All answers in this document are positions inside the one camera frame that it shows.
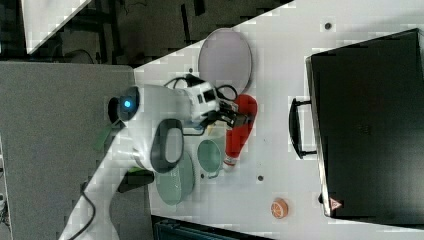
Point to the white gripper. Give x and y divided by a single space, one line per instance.
204 99

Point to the green mug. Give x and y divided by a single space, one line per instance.
209 158

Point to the red ketchup bottle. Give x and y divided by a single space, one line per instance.
238 136

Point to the silver black toaster oven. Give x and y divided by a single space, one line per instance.
367 105

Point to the orange slice toy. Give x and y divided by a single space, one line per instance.
279 208

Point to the round grey plate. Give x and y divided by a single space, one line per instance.
225 59

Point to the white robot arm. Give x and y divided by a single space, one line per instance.
152 138

